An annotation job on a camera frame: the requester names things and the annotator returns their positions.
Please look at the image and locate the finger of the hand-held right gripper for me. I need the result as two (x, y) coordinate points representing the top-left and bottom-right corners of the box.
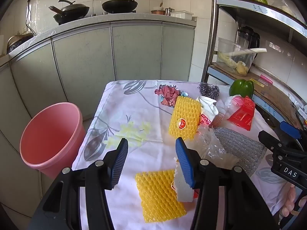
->
(279, 121), (307, 141)
(258, 130), (307, 157)

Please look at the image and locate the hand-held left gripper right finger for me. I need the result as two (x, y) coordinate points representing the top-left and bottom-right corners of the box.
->
(175, 137), (280, 230)

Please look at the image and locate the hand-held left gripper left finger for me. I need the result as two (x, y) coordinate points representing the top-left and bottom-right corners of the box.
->
(27, 138), (129, 230)

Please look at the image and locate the white foam piece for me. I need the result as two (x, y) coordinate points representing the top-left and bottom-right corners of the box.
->
(173, 157), (196, 203)

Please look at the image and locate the silver bubble wrap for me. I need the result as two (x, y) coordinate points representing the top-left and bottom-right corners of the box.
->
(213, 127), (268, 178)

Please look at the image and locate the red packet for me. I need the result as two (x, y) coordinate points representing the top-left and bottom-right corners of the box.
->
(226, 96), (256, 131)

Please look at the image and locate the pink plastic bucket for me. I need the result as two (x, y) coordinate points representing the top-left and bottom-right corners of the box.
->
(20, 102), (86, 179)

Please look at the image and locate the person's right hand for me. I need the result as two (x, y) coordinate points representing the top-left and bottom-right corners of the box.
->
(281, 186), (307, 218)

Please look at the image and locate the clear plastic wrap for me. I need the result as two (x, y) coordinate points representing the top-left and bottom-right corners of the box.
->
(192, 125), (239, 170)

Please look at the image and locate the yellow foam net with sticker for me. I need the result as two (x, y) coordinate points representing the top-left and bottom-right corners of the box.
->
(168, 96), (202, 140)

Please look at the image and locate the floral tablecloth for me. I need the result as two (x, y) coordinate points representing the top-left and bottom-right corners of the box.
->
(71, 80), (300, 230)

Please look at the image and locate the green bell pepper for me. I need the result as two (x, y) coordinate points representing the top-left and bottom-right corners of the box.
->
(229, 79), (255, 99)

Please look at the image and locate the white crumpled tissue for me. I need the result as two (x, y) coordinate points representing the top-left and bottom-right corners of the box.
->
(197, 95), (219, 121)

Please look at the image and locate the crumpled maroon wrapper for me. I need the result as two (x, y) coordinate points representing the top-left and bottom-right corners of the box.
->
(155, 84), (180, 107)

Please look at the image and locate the steel wool scrubber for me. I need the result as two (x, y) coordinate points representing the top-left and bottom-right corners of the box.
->
(197, 82), (220, 100)

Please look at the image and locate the white ladle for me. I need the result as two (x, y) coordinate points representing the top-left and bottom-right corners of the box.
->
(222, 48), (267, 59)

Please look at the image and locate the clear plastic container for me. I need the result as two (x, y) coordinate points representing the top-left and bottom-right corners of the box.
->
(217, 38), (257, 76)

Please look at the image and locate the black blender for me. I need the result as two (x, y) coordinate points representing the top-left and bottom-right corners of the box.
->
(235, 26), (261, 49)

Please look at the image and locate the grey kitchen cabinet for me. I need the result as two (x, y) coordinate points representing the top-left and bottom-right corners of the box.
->
(0, 13), (197, 211)

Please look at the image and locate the metal shelf rack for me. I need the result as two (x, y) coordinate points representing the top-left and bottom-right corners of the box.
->
(201, 0), (307, 130)

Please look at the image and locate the white rectangular container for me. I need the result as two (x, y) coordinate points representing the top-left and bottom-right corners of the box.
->
(170, 11), (194, 21)

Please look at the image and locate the black wok with lid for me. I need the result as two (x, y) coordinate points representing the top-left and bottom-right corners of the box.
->
(49, 0), (90, 25)

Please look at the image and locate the black wok with wooden handle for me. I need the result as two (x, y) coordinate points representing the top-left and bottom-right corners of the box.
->
(101, 0), (154, 13)

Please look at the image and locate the black wall cable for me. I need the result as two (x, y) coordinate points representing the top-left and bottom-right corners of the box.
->
(26, 0), (36, 35)

